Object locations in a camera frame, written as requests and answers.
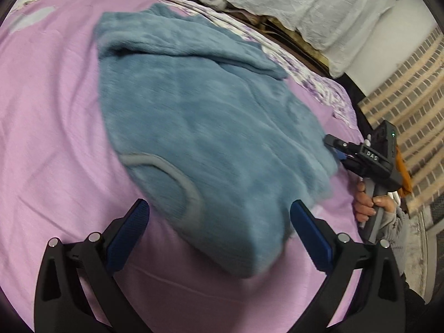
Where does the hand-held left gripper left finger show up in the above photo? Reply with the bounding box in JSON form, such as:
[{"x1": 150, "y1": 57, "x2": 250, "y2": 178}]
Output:
[{"x1": 34, "y1": 198, "x2": 153, "y2": 333}]

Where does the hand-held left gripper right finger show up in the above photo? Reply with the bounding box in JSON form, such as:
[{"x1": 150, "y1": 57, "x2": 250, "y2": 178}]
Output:
[{"x1": 289, "y1": 199, "x2": 406, "y2": 333}]

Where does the orange cloth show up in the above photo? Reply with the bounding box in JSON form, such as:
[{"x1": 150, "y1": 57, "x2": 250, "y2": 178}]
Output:
[{"x1": 395, "y1": 146, "x2": 413, "y2": 198}]

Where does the person's right forearm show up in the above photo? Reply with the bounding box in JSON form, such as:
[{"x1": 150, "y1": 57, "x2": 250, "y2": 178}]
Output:
[{"x1": 376, "y1": 205, "x2": 413, "y2": 278}]

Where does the pink bedspread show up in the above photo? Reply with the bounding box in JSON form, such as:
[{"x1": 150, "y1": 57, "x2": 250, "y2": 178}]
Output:
[{"x1": 0, "y1": 0, "x2": 361, "y2": 333}]

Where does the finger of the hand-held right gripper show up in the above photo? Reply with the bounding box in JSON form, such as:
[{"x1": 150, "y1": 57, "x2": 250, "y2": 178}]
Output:
[
  {"x1": 324, "y1": 134, "x2": 362, "y2": 153},
  {"x1": 336, "y1": 152, "x2": 362, "y2": 167}
]

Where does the stack of brown bedding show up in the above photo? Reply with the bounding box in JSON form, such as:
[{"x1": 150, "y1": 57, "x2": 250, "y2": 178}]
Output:
[{"x1": 153, "y1": 0, "x2": 330, "y2": 77}]

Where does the blue fleece jacket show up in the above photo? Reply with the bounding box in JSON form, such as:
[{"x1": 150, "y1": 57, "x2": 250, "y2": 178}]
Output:
[{"x1": 94, "y1": 3, "x2": 339, "y2": 279}]

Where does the person's right hand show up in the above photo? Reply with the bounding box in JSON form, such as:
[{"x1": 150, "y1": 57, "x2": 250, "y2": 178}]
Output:
[{"x1": 353, "y1": 182, "x2": 396, "y2": 223}]

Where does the white lace cover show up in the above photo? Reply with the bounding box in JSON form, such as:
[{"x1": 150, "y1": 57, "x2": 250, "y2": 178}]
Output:
[{"x1": 100, "y1": 0, "x2": 408, "y2": 79}]

